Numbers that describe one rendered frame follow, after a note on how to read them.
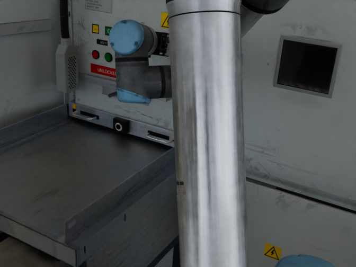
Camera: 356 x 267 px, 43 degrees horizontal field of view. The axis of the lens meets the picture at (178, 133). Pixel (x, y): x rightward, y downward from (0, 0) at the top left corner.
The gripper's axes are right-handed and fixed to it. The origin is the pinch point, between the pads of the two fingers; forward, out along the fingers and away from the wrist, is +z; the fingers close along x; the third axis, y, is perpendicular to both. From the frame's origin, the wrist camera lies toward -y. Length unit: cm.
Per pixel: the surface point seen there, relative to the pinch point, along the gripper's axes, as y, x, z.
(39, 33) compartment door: -50, 0, 11
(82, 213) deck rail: 0, -45, -47
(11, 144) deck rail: -46, -41, -8
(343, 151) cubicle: 64, -25, -6
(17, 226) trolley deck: -18, -52, -46
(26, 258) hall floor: -70, -114, 49
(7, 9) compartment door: -55, 6, -2
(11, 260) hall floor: -76, -114, 45
